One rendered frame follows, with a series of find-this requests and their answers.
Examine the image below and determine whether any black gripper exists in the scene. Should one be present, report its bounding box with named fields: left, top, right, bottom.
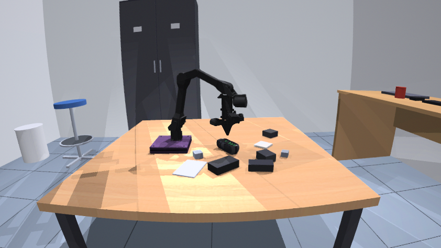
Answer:
left=210, top=107, right=234, bottom=136

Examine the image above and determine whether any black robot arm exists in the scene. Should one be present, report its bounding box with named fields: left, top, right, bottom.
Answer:
left=168, top=69, right=248, bottom=141

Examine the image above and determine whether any white flat rectangular sheet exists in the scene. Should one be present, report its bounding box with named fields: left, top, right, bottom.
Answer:
left=172, top=160, right=207, bottom=178

